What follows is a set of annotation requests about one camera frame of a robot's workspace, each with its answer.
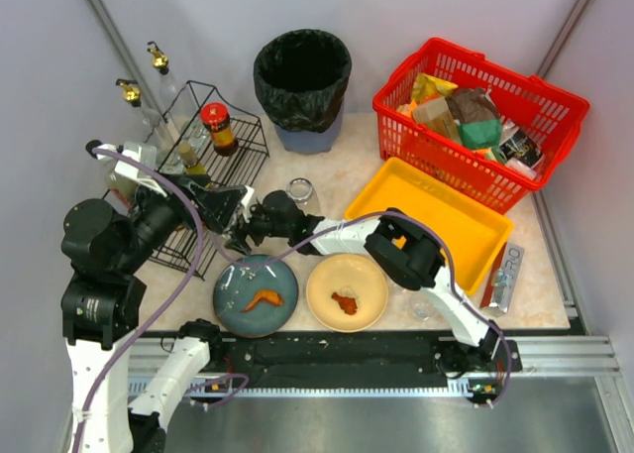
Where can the yellow snack bag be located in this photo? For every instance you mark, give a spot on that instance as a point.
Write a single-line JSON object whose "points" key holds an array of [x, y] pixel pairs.
{"points": [[427, 87]]}

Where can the chicken wing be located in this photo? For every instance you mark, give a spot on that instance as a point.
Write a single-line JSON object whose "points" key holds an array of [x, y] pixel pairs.
{"points": [[268, 296]]}

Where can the cream ceramic plate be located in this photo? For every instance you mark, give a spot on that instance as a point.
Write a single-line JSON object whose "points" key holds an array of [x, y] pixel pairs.
{"points": [[353, 274]]}

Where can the black-capped dark sauce bottle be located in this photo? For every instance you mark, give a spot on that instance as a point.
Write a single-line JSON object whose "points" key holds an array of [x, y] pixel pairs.
{"points": [[123, 188]]}

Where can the red plastic shopping basket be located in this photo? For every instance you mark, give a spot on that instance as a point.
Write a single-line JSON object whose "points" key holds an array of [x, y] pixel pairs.
{"points": [[549, 115]]}

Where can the small yellow seasoning bottle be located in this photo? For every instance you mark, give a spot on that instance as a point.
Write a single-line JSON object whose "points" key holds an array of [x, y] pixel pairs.
{"points": [[192, 165]]}

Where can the middle small glass cup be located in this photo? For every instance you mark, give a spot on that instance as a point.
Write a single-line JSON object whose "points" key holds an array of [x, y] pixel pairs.
{"points": [[421, 307]]}

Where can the trash bin with black bag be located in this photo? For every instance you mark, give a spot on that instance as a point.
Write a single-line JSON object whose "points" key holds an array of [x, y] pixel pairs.
{"points": [[300, 79]]}

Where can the dark brown snack bag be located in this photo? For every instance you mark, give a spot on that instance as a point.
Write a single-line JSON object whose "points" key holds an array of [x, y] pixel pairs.
{"points": [[472, 105]]}

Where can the red-lidded sauce jar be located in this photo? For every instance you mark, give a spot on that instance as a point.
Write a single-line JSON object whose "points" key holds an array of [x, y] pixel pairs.
{"points": [[215, 118]]}

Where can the glass jar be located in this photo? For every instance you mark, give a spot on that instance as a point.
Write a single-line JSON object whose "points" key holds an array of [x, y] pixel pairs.
{"points": [[302, 192]]}

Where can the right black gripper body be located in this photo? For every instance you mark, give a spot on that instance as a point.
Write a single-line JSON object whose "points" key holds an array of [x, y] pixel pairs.
{"points": [[263, 220]]}

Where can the green sponge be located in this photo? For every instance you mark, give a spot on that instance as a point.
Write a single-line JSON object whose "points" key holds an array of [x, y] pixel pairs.
{"points": [[481, 134]]}

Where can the silver foil packet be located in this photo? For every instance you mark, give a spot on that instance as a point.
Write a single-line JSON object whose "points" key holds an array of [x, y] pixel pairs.
{"points": [[502, 280]]}

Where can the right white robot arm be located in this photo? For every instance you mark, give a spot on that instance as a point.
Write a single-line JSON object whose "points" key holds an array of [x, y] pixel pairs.
{"points": [[410, 253]]}

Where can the chicken drumstick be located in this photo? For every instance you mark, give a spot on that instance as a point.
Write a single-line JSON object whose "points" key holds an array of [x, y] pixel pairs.
{"points": [[346, 301]]}

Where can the blue ceramic plate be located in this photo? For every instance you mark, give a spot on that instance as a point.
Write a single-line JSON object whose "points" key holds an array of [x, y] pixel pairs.
{"points": [[237, 285]]}

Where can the black wire rack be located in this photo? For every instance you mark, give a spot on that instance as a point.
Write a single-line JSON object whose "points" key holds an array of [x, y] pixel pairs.
{"points": [[242, 167]]}

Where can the black gold snack packet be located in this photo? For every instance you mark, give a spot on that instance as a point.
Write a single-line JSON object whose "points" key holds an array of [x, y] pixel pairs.
{"points": [[516, 144]]}

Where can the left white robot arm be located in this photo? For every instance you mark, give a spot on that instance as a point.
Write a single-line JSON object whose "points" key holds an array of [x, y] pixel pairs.
{"points": [[100, 306]]}

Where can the yellow plastic tray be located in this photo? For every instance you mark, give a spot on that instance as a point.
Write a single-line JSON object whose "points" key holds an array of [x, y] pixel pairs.
{"points": [[473, 232]]}

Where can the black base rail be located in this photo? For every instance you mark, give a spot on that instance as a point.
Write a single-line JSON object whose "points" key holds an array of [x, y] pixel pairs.
{"points": [[366, 360]]}

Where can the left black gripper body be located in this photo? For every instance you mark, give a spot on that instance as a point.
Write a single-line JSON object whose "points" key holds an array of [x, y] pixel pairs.
{"points": [[196, 201]]}

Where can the brown cardboard box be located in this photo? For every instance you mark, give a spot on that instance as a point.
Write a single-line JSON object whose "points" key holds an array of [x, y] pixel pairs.
{"points": [[437, 117]]}

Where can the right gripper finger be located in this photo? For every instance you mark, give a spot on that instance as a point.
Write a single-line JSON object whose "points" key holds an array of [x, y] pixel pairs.
{"points": [[237, 241], [256, 212]]}

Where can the gold-capped glass bottle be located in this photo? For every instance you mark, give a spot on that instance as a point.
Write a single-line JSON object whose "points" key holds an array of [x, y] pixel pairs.
{"points": [[181, 108], [161, 132]]}

